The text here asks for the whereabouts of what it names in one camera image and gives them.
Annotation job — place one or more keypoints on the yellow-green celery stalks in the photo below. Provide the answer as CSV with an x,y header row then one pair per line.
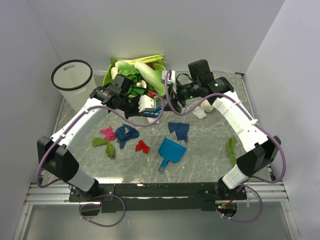
x,y
146,59

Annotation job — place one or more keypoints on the yellow napa cabbage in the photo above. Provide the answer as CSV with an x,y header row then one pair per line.
x,y
206,106

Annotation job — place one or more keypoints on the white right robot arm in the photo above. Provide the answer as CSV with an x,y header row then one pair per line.
x,y
260,147

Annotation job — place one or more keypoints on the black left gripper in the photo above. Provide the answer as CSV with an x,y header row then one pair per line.
x,y
136,112

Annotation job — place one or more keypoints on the white paper scrap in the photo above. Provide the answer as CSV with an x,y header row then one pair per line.
x,y
152,119
199,113

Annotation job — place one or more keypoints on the mushroom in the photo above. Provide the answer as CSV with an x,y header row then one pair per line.
x,y
142,84

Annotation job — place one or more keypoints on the small red paper scrap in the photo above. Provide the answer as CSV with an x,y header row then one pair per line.
x,y
142,146

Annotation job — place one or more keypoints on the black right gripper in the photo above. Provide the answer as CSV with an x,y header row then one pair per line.
x,y
182,103

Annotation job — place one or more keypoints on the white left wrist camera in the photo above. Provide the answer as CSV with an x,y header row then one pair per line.
x,y
146,103

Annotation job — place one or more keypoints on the green vegetable basket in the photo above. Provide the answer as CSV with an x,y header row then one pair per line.
x,y
136,90

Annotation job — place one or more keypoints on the green lettuce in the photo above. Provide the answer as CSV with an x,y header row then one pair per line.
x,y
129,71

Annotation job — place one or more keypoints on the white bin with black rim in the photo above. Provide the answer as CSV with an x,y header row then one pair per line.
x,y
75,81

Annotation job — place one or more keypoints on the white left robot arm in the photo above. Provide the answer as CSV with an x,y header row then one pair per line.
x,y
55,153

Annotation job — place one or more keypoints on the blue dustpan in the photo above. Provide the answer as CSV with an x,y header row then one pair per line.
x,y
170,151

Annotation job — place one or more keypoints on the pink paper scrap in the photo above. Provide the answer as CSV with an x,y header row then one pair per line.
x,y
109,134

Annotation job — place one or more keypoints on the white radish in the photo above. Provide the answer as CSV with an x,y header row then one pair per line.
x,y
114,71

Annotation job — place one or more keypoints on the blue hand brush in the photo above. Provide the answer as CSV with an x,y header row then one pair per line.
x,y
154,113

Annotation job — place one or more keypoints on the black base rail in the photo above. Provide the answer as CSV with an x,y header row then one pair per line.
x,y
112,197

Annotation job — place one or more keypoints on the dark blue paper scrap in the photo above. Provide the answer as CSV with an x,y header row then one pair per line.
x,y
181,130
124,134

